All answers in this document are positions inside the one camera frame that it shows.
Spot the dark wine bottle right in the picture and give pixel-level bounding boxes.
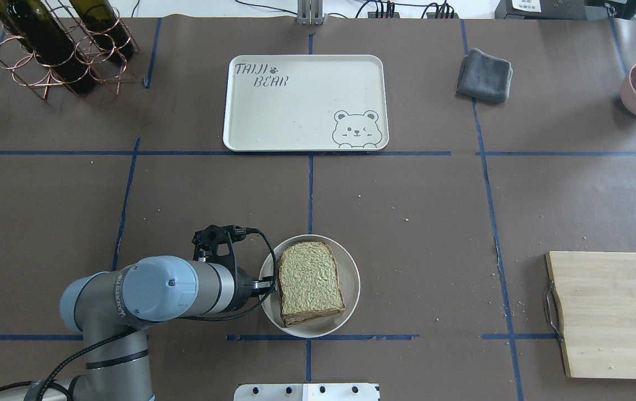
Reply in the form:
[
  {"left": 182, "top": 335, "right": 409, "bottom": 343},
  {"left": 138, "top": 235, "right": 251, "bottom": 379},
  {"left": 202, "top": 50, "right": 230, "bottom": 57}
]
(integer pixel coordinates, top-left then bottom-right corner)
[{"left": 70, "top": 1, "right": 135, "bottom": 64}]

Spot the cream bear tray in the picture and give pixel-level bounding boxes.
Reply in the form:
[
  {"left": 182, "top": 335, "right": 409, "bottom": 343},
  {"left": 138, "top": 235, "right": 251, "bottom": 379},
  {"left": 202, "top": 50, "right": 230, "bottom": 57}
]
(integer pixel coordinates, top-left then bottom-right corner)
[{"left": 222, "top": 54, "right": 389, "bottom": 152}]

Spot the dark wine bottle left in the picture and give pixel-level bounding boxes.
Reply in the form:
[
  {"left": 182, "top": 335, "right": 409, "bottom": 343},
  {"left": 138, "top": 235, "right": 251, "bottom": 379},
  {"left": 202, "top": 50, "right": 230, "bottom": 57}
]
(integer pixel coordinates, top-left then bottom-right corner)
[{"left": 0, "top": 1, "right": 96, "bottom": 94}]

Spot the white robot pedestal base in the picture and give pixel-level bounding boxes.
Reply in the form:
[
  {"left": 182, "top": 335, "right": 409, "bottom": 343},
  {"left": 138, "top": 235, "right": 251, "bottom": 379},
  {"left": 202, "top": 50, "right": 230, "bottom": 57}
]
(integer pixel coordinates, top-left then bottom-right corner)
[{"left": 233, "top": 383, "right": 381, "bottom": 400}]

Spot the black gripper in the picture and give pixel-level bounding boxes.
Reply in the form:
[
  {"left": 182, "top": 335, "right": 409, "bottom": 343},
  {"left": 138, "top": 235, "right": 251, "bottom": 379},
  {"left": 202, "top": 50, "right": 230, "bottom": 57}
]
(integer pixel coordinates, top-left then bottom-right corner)
[{"left": 233, "top": 267, "right": 277, "bottom": 311}]

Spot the black computer box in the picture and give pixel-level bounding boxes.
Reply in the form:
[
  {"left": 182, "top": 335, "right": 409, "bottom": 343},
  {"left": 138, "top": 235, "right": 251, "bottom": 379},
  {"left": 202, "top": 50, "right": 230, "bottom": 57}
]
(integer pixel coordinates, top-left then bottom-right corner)
[{"left": 493, "top": 1, "right": 610, "bottom": 21}]

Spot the dark wine bottle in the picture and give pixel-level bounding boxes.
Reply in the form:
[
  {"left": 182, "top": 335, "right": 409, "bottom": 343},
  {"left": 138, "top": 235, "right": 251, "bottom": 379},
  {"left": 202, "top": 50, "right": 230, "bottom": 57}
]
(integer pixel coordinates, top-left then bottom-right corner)
[
  {"left": 0, "top": 1, "right": 96, "bottom": 94},
  {"left": 70, "top": 1, "right": 135, "bottom": 64}
]

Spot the copper wire bottle rack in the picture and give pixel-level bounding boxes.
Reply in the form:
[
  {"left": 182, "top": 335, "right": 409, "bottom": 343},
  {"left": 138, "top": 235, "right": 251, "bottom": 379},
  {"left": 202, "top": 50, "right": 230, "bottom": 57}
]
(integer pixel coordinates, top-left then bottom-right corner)
[{"left": 0, "top": 1, "right": 138, "bottom": 100}]

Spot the folded grey cloth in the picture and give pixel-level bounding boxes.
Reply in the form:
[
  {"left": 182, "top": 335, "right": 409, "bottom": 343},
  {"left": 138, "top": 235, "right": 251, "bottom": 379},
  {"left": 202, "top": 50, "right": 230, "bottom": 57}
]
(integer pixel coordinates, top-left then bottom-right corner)
[{"left": 456, "top": 48, "right": 512, "bottom": 104}]

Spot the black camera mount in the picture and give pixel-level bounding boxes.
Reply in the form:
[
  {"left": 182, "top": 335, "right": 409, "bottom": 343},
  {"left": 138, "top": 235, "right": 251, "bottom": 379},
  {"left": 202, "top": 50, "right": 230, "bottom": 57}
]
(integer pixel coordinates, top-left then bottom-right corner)
[{"left": 191, "top": 225, "right": 247, "bottom": 271}]

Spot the wooden cutting board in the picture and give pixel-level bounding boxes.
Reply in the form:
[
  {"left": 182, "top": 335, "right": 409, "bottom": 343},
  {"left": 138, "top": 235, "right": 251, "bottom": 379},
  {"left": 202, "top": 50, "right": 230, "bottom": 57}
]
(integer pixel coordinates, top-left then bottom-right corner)
[{"left": 545, "top": 251, "right": 636, "bottom": 380}]

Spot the aluminium frame post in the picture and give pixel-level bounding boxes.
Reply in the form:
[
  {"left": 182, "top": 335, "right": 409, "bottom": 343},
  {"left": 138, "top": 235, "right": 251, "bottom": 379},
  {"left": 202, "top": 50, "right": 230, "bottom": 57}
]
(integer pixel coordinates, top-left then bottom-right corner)
[{"left": 297, "top": 0, "right": 325, "bottom": 26}]

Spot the bread slice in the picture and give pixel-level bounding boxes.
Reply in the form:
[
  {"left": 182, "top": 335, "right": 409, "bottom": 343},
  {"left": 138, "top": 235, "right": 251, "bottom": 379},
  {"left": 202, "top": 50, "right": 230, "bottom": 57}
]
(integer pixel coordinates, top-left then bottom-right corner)
[{"left": 279, "top": 241, "right": 345, "bottom": 327}]

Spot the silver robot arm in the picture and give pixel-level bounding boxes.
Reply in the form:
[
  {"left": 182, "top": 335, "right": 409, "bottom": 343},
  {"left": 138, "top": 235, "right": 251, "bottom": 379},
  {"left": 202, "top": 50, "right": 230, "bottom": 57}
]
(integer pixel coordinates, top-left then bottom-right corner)
[{"left": 0, "top": 256, "right": 278, "bottom": 400}]

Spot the white round plate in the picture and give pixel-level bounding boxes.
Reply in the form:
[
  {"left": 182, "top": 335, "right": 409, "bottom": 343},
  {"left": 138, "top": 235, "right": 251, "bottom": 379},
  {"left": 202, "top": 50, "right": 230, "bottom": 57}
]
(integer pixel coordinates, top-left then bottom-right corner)
[{"left": 260, "top": 234, "right": 360, "bottom": 338}]

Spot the black camera cable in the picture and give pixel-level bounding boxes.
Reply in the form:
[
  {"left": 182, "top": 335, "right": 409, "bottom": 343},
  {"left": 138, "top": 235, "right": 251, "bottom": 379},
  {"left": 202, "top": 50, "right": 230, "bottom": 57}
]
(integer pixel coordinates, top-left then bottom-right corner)
[{"left": 0, "top": 227, "right": 280, "bottom": 401}]

